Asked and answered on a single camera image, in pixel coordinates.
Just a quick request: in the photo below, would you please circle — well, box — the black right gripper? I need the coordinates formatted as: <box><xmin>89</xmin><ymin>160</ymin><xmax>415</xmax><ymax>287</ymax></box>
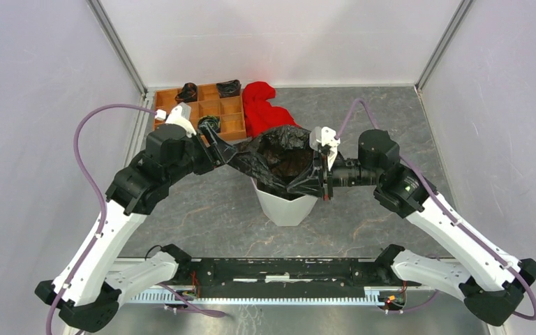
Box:
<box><xmin>287</xmin><ymin>149</ymin><xmax>381</xmax><ymax>200</ymax></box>

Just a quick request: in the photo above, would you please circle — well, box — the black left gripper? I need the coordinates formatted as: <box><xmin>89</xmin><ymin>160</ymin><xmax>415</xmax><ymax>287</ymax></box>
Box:
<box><xmin>165</xmin><ymin>121</ymin><xmax>239</xmax><ymax>185</ymax></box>

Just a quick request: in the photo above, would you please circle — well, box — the white plastic trash bin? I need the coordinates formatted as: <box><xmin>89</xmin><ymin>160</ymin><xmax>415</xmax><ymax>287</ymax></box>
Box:
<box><xmin>251</xmin><ymin>179</ymin><xmax>318</xmax><ymax>227</ymax></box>

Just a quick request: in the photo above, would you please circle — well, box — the black plastic trash bag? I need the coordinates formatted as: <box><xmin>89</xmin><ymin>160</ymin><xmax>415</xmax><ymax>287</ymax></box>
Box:
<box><xmin>228</xmin><ymin>125</ymin><xmax>314</xmax><ymax>200</ymax></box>

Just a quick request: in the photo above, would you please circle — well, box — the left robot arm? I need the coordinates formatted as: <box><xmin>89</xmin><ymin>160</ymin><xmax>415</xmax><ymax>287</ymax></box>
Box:
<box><xmin>35</xmin><ymin>124</ymin><xmax>237</xmax><ymax>332</ymax></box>

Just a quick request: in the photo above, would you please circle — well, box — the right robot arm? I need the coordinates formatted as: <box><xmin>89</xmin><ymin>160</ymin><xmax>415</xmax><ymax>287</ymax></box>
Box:
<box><xmin>286</xmin><ymin>127</ymin><xmax>536</xmax><ymax>327</ymax></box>

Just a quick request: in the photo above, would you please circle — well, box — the black green bag roll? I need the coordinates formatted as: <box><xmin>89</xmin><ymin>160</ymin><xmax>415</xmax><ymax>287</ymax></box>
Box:
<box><xmin>198</xmin><ymin>115</ymin><xmax>221</xmax><ymax>133</ymax></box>

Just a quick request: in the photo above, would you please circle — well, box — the wooden compartment tray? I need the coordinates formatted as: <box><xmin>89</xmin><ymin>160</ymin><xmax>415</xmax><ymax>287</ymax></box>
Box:
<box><xmin>153</xmin><ymin>80</ymin><xmax>247</xmax><ymax>142</ymax></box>

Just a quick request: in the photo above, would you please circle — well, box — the red cloth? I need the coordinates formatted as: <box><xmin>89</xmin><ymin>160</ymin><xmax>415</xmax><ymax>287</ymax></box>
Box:
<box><xmin>242</xmin><ymin>82</ymin><xmax>299</xmax><ymax>137</ymax></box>

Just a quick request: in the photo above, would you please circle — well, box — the black bag roll right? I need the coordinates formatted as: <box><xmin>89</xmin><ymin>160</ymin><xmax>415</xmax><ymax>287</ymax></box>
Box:
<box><xmin>216</xmin><ymin>80</ymin><xmax>241</xmax><ymax>98</ymax></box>

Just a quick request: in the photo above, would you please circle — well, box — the black bag roll left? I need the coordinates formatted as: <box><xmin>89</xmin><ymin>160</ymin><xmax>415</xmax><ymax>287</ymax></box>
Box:
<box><xmin>174</xmin><ymin>82</ymin><xmax>198</xmax><ymax>104</ymax></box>

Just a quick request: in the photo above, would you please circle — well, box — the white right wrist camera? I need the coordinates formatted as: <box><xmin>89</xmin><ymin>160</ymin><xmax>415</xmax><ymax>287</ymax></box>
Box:
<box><xmin>309</xmin><ymin>126</ymin><xmax>341</xmax><ymax>170</ymax></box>

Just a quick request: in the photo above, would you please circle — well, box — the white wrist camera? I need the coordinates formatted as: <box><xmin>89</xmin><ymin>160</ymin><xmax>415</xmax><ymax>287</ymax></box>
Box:
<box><xmin>309</xmin><ymin>126</ymin><xmax>341</xmax><ymax>170</ymax></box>
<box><xmin>155</xmin><ymin>103</ymin><xmax>197</xmax><ymax>137</ymax></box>

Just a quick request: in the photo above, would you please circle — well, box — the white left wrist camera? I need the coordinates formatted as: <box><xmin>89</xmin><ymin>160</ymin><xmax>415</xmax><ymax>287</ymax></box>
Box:
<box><xmin>155</xmin><ymin>103</ymin><xmax>197</xmax><ymax>137</ymax></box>

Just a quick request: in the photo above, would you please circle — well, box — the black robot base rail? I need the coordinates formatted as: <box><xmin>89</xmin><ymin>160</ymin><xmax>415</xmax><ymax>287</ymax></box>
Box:
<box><xmin>156</xmin><ymin>244</ymin><xmax>419</xmax><ymax>298</ymax></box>

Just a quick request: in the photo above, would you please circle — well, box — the white slotted cable duct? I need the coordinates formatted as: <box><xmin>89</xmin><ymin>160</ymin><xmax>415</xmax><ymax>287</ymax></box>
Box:
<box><xmin>128</xmin><ymin>287</ymin><xmax>402</xmax><ymax>307</ymax></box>

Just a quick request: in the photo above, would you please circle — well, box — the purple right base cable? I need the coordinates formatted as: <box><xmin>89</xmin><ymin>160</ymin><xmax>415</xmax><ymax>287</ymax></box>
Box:
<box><xmin>385</xmin><ymin>288</ymin><xmax>441</xmax><ymax>315</ymax></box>

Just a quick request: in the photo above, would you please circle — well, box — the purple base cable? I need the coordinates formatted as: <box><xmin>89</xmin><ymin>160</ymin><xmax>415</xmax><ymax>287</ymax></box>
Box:
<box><xmin>385</xmin><ymin>288</ymin><xmax>441</xmax><ymax>315</ymax></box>
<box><xmin>159</xmin><ymin>283</ymin><xmax>228</xmax><ymax>319</ymax></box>

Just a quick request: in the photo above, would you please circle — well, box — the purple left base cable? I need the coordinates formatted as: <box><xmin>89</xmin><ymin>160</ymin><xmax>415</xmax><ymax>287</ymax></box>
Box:
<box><xmin>159</xmin><ymin>283</ymin><xmax>228</xmax><ymax>319</ymax></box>

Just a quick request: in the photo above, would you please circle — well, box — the left aluminium corner post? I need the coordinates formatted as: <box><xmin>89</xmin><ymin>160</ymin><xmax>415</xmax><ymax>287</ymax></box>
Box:
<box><xmin>86</xmin><ymin>0</ymin><xmax>148</xmax><ymax>96</ymax></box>

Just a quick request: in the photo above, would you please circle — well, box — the aluminium corner post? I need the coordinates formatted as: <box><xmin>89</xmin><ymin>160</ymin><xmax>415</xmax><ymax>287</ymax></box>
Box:
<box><xmin>414</xmin><ymin>0</ymin><xmax>475</xmax><ymax>95</ymax></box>
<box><xmin>86</xmin><ymin>0</ymin><xmax>148</xmax><ymax>96</ymax></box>

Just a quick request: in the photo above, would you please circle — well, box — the right aluminium corner post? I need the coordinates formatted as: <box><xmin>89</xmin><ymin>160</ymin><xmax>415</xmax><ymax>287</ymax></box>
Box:
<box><xmin>414</xmin><ymin>0</ymin><xmax>475</xmax><ymax>95</ymax></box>

